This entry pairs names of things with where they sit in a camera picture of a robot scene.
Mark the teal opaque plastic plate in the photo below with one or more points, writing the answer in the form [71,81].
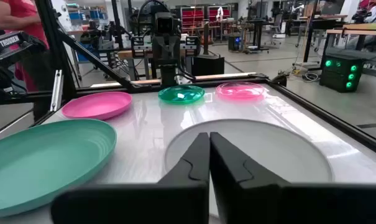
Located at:
[44,161]

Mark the red bin rack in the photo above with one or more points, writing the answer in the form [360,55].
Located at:
[192,18]
[218,15]

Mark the black equipment case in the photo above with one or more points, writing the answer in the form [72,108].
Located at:
[208,66]

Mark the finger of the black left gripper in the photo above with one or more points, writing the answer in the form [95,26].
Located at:
[173,48]
[159,48]

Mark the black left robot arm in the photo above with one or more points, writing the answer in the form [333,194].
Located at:
[168,74]

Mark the slate grey plastic plate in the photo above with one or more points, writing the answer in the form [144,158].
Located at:
[268,149]

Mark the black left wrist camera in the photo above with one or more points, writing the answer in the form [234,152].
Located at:
[165,22]

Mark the pink opaque plastic plate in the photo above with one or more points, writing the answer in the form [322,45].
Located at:
[97,104]

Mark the wooden top desk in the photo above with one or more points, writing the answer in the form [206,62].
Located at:
[355,31]

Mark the black aluminium table frame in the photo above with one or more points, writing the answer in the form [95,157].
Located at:
[54,46]

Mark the blue storage bin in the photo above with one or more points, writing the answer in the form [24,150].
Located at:
[76,16]
[96,14]

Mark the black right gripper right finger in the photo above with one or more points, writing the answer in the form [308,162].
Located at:
[256,199]

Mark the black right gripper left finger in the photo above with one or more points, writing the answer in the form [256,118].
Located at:
[175,199]

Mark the black desk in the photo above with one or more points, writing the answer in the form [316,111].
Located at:
[258,31]

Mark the black box with green lights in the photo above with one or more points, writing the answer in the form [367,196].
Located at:
[337,77]

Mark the black computer tower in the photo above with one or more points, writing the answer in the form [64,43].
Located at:
[235,42]

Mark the pink transparent plastic plate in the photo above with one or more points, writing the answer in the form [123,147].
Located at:
[240,91]

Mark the silver metal bracket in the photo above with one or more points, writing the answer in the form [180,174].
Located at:
[56,90]

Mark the green transparent plastic plate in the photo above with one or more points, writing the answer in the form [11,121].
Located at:
[181,95]

